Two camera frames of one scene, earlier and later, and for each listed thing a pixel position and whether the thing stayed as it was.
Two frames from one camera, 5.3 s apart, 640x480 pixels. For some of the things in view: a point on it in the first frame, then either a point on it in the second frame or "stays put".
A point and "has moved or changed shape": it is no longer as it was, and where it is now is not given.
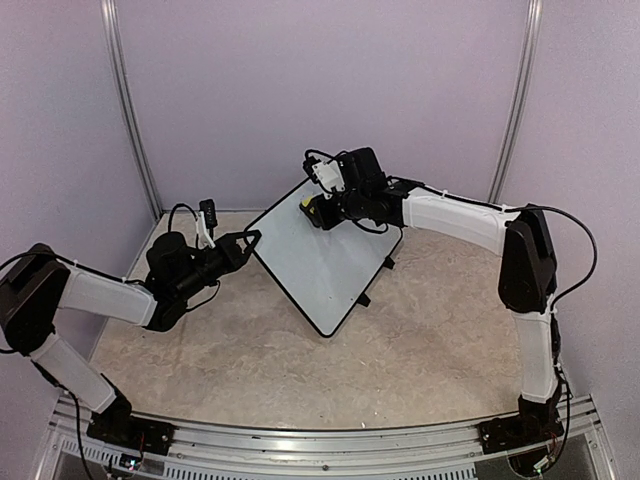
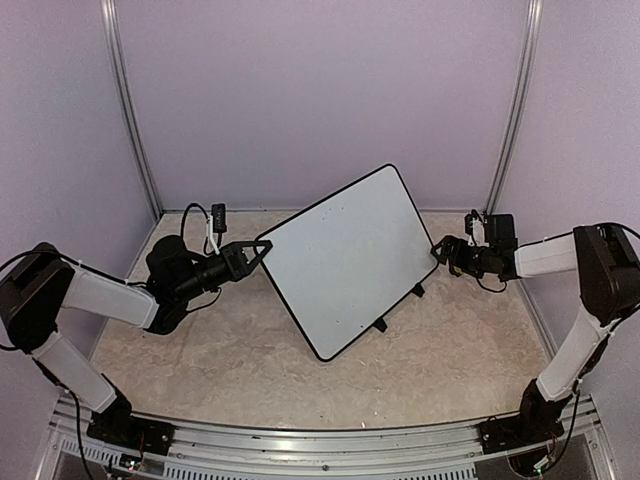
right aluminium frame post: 520,97 stays put
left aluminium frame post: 117,55 stays put
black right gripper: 322,218 → 449,242
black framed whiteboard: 321,272 has moved or changed shape
